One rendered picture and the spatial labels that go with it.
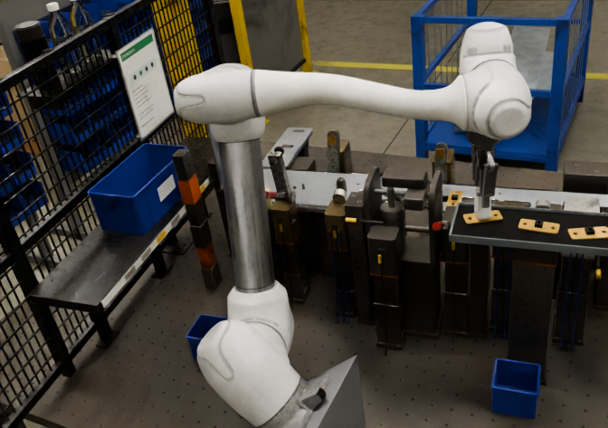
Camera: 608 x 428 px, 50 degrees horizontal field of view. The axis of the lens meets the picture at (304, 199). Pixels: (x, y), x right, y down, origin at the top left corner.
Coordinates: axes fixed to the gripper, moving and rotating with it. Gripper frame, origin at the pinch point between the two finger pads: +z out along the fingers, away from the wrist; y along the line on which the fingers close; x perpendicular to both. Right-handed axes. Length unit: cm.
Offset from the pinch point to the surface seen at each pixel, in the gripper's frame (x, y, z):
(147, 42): 86, 87, -21
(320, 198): 36, 44, 21
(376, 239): 23.9, 8.9, 12.8
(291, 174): 45, 62, 21
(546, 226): -12.4, -6.4, 4.3
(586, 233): -19.5, -11.3, 4.0
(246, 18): 69, 329, 45
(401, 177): 15.4, 18.9, 1.9
